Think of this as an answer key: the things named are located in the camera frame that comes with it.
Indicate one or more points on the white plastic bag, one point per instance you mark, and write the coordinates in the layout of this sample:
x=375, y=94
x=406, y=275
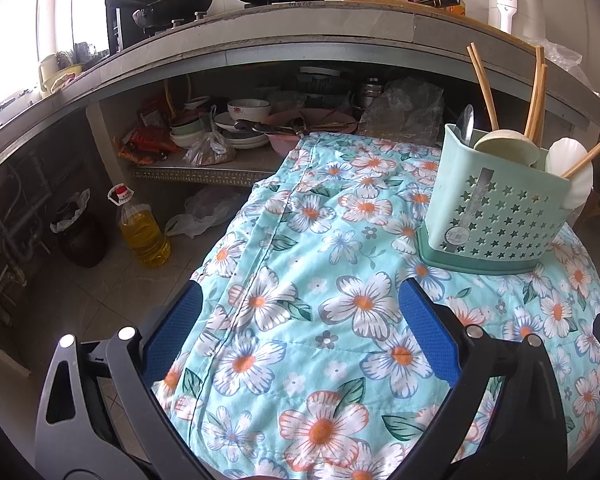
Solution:
x=205, y=212

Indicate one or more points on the metal ladle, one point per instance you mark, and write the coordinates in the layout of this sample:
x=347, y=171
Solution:
x=260, y=127

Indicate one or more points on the brown ceramic jar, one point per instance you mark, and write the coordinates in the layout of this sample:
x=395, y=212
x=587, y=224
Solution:
x=82, y=242

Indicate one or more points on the cream ceramic spoon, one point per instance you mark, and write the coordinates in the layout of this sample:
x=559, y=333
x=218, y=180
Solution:
x=505, y=147

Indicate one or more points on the pink plastic basin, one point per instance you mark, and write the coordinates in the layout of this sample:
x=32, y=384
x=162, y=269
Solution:
x=330, y=122

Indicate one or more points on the floral blanket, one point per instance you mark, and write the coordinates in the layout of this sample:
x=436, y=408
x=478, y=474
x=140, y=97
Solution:
x=330, y=260

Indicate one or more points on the metal shelf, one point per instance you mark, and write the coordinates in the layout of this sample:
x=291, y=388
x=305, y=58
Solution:
x=205, y=172

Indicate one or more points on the green plastic utensil basket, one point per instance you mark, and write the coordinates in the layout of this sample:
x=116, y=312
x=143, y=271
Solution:
x=490, y=220

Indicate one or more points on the crinkled clear plastic bag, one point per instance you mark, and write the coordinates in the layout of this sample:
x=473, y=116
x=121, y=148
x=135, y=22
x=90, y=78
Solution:
x=405, y=110

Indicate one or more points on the stainless steel spoon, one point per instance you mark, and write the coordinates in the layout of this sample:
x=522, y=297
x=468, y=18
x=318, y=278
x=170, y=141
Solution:
x=465, y=122

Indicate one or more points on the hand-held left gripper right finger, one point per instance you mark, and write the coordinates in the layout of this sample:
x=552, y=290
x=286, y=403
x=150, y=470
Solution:
x=430, y=330

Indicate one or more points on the white kitchen appliance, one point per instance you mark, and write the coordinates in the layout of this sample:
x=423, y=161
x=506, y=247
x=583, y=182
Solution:
x=515, y=10

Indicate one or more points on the cooking oil jug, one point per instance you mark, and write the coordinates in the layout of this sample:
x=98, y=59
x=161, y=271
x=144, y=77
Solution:
x=145, y=235

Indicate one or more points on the stack of white plates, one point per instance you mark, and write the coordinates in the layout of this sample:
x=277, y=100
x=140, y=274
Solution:
x=240, y=140

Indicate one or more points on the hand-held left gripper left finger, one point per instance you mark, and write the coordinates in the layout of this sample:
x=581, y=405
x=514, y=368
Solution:
x=172, y=332

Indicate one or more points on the stack of dark containers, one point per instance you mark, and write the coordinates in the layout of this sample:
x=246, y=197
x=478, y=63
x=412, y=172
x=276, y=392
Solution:
x=320, y=85

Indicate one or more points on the grey concrete kitchen counter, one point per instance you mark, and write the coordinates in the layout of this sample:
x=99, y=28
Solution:
x=280, y=25

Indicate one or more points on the window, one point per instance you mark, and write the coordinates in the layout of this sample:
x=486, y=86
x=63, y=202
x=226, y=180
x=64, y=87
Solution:
x=10, y=35

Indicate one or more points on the pile of red packets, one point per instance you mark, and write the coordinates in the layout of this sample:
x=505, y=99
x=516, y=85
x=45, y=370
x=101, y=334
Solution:
x=147, y=137

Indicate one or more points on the white ceramic spoon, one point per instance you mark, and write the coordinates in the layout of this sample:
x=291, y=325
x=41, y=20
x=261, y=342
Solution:
x=577, y=190

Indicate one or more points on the orange sauce bottle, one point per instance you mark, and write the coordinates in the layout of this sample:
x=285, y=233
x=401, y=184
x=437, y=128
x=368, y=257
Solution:
x=458, y=5

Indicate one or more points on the white bowl red pattern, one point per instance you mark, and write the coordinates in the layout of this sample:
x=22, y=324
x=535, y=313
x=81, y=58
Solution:
x=250, y=110

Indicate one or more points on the pale green bowl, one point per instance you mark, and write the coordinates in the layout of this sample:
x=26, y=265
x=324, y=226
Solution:
x=186, y=132

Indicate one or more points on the white mug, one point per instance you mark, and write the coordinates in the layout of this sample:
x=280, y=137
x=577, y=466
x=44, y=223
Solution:
x=48, y=72

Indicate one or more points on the plastic bag brown contents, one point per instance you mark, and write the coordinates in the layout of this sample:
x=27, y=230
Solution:
x=207, y=152

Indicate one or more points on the black wok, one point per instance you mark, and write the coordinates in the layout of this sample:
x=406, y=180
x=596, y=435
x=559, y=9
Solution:
x=180, y=4

